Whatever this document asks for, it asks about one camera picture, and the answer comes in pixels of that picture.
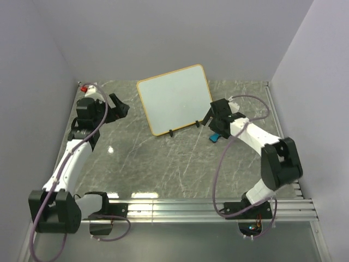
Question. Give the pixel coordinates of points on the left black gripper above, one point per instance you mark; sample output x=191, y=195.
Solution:
x=119, y=111

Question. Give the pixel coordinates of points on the aluminium mounting rail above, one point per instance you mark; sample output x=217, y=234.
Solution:
x=202, y=210

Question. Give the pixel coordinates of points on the yellow framed whiteboard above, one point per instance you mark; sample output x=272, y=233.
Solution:
x=176, y=99

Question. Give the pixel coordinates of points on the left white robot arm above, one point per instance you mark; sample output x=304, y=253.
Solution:
x=53, y=208

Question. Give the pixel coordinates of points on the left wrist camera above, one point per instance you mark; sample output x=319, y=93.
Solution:
x=91, y=91

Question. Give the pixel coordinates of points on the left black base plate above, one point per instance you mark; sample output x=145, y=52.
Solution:
x=117, y=209

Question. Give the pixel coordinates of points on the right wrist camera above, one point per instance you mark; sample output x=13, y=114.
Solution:
x=233, y=105

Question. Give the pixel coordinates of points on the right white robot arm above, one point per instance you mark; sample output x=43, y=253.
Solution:
x=280, y=162

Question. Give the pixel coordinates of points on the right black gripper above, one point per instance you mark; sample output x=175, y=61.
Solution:
x=210, y=114

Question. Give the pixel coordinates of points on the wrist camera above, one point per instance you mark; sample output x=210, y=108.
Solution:
x=91, y=91
x=233, y=105

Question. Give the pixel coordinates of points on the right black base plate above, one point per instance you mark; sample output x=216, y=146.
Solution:
x=263, y=211

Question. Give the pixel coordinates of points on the blue whiteboard eraser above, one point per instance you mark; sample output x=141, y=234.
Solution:
x=215, y=137

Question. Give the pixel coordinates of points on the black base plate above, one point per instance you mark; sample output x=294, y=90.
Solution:
x=263, y=211
x=117, y=209

